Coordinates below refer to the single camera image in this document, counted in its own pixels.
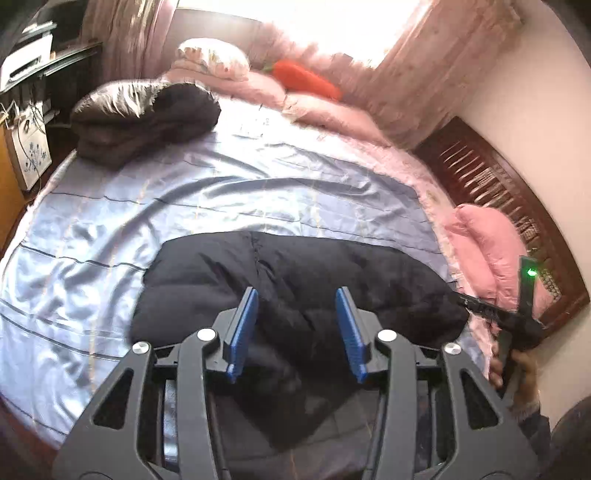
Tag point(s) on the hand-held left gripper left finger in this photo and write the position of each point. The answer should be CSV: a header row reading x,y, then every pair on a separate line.
x,y
240,332

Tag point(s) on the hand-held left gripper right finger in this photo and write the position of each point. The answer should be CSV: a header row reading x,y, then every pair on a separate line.
x,y
351,332

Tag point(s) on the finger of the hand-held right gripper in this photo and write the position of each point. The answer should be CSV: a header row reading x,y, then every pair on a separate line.
x,y
480,308

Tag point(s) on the black hooded puffer jacket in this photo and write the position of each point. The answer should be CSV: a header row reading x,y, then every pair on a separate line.
x,y
295,286

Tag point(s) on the person's right forearm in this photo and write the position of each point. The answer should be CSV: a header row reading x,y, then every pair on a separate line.
x,y
531,427

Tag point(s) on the person's right hand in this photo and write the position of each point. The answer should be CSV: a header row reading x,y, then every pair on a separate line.
x,y
524,374

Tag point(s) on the pink folded quilt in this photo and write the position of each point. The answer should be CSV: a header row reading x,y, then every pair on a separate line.
x,y
489,244

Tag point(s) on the dark wooden headboard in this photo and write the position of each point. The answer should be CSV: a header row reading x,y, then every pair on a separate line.
x,y
489,170

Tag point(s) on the bed with blue sheet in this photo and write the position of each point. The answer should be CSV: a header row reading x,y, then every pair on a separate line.
x,y
184,198

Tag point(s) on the pink pillow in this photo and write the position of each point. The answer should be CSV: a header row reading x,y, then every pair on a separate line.
x,y
337,117
244,87

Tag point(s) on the folded dark brown jacket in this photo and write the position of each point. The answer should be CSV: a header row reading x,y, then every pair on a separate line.
x,y
138,122

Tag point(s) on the pink floral curtain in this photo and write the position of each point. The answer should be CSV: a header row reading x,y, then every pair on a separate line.
x,y
443,60
134,37

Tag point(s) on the orange carrot plush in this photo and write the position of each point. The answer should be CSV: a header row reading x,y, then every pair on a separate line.
x,y
307,78

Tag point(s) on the yellow wooden cabinet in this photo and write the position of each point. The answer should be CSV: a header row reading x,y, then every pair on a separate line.
x,y
9,189

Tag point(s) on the white floral cabinet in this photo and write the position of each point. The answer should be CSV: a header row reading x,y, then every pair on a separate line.
x,y
30,152

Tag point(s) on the white floral pillow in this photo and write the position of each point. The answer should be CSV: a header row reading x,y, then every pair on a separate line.
x,y
212,55

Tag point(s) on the grey flat panel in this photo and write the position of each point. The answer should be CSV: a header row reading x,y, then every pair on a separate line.
x,y
217,27

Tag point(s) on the black desk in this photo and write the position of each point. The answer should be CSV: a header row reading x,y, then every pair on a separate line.
x,y
69,74

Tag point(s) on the white printer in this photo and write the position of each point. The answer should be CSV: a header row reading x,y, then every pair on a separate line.
x,y
27,57

